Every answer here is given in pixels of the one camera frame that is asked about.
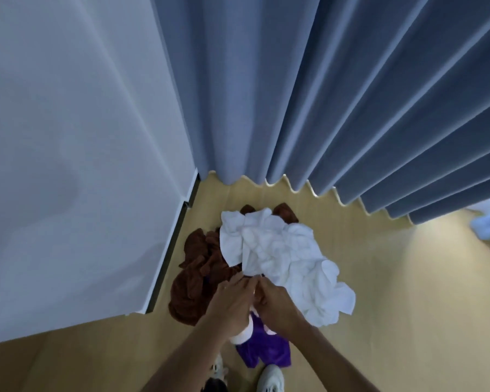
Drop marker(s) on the person's right fingers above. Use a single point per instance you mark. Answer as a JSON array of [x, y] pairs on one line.
[[264, 295]]

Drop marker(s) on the blue pleated curtain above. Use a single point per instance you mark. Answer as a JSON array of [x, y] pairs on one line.
[[330, 97]]

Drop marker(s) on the person's left forearm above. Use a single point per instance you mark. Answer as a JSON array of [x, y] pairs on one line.
[[183, 363]]

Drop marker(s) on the white towel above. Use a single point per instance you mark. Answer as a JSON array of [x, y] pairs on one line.
[[286, 257]]

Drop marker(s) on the person's left fingers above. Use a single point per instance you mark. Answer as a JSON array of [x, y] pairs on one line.
[[240, 283]]

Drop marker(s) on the person's left white shoe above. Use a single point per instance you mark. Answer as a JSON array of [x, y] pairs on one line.
[[219, 373]]

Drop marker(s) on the person's right hand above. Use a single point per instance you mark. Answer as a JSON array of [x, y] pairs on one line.
[[279, 310]]

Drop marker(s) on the person's white shoe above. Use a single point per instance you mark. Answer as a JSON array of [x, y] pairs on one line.
[[219, 373], [271, 379]]

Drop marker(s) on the person's right white shoe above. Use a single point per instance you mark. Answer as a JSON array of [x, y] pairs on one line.
[[271, 379]]

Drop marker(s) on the person's right forearm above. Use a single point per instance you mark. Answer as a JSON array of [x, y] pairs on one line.
[[330, 363]]

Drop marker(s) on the brown towel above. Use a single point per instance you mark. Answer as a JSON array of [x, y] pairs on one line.
[[196, 277]]

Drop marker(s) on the person's left hand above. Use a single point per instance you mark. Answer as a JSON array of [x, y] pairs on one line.
[[228, 308]]

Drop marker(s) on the purple cloth with white trim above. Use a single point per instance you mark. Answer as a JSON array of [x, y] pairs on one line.
[[269, 349]]

